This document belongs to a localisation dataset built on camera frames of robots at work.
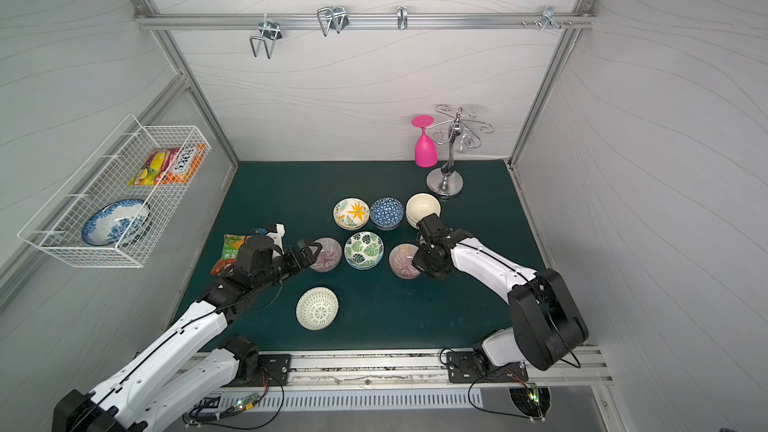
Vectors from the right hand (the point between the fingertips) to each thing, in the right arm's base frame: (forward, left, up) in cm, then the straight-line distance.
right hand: (418, 264), depth 88 cm
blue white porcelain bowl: (-7, +66, +30) cm, 73 cm away
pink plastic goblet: (+37, -2, +12) cm, 39 cm away
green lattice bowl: (-13, +28, -2) cm, 31 cm away
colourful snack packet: (+9, +63, +31) cm, 71 cm away
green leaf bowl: (+5, +17, -2) cm, 18 cm away
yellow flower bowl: (+18, +23, -1) cm, 30 cm away
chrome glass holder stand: (+37, -12, -4) cm, 39 cm away
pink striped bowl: (+2, +5, -2) cm, 6 cm away
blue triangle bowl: (+19, +11, -1) cm, 22 cm away
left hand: (-3, +29, +11) cm, 31 cm away
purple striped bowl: (+3, +28, -3) cm, 28 cm away
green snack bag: (+3, +58, +1) cm, 58 cm away
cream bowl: (+21, -1, 0) cm, 21 cm away
